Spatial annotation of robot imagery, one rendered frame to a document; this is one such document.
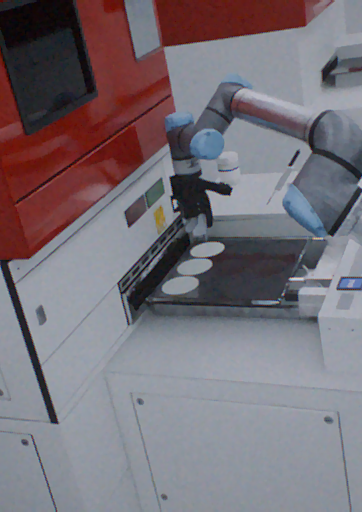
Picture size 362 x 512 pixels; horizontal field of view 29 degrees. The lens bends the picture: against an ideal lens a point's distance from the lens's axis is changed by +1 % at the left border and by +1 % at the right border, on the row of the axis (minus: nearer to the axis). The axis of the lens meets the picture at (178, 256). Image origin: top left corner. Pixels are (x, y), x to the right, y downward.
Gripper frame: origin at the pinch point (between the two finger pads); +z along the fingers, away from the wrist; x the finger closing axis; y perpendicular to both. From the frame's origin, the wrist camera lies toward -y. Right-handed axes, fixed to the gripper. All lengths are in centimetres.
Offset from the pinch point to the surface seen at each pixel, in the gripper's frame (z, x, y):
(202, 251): 7.4, -6.3, -0.7
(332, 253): 9.0, 21.0, -25.8
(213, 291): 6.8, 17.4, 10.0
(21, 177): -42, 29, 52
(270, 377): 14, 49, 16
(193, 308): 12.7, 11.6, 13.9
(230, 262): 7.2, 6.5, -2.2
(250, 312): 13.1, 23.9, 4.0
